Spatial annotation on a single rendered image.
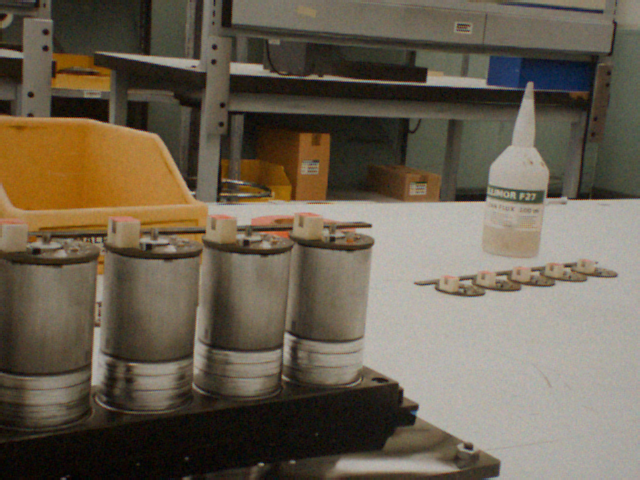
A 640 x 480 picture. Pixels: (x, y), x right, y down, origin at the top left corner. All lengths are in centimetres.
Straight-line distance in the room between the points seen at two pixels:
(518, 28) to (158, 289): 306
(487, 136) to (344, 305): 579
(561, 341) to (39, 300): 27
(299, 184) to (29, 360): 469
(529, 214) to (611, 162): 592
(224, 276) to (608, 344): 23
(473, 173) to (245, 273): 578
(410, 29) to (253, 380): 280
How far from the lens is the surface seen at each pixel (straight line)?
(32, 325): 28
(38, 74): 265
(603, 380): 44
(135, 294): 29
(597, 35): 353
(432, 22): 313
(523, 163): 66
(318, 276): 31
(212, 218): 30
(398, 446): 31
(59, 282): 27
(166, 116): 508
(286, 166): 502
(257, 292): 30
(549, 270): 62
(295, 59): 304
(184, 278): 29
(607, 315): 55
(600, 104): 361
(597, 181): 665
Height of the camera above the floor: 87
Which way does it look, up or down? 10 degrees down
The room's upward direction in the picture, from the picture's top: 5 degrees clockwise
